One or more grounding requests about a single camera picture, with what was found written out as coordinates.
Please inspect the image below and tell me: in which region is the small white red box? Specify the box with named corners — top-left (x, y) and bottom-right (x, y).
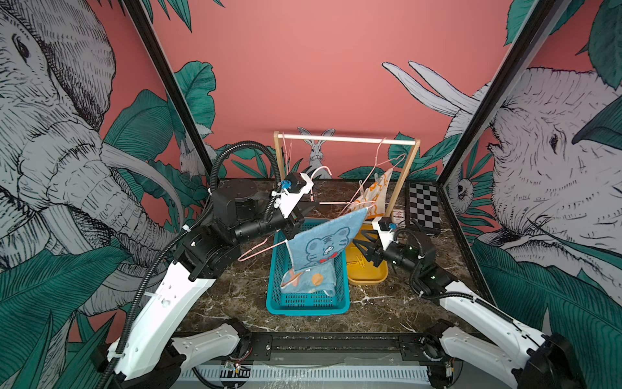
top-left (391, 208), bottom-right (406, 227)

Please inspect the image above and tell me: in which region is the blue dotted towel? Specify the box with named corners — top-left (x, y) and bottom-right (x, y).
top-left (280, 263), bottom-right (336, 297)

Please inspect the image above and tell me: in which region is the checkerboard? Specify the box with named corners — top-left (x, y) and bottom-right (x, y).
top-left (406, 183), bottom-right (442, 236)

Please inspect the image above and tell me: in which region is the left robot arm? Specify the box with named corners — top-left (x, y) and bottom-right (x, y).
top-left (92, 140), bottom-right (315, 388)

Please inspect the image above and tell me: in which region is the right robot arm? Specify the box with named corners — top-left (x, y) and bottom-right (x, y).
top-left (353, 227), bottom-right (586, 388)

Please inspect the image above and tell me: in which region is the dark blue towel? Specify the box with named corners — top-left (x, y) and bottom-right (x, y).
top-left (286, 208), bottom-right (368, 271)

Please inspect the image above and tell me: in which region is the teal plastic basket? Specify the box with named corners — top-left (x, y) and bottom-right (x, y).
top-left (267, 219), bottom-right (350, 316)

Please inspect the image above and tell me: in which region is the wooden clothes rack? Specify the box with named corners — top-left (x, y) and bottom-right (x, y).
top-left (247, 117), bottom-right (442, 218)

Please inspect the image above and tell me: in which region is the cream orange towel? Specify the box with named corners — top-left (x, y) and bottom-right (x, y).
top-left (348, 169), bottom-right (393, 220)

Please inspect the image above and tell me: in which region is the yellow plastic tray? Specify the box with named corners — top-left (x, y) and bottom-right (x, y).
top-left (345, 242), bottom-right (389, 285)

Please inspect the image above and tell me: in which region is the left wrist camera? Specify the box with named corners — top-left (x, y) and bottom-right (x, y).
top-left (271, 172), bottom-right (314, 219)

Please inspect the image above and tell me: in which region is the pink wire hanger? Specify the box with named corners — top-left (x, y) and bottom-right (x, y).
top-left (281, 139), bottom-right (303, 174)

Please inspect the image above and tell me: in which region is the white slotted cable duct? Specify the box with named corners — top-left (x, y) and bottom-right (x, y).
top-left (198, 365), bottom-right (430, 385)

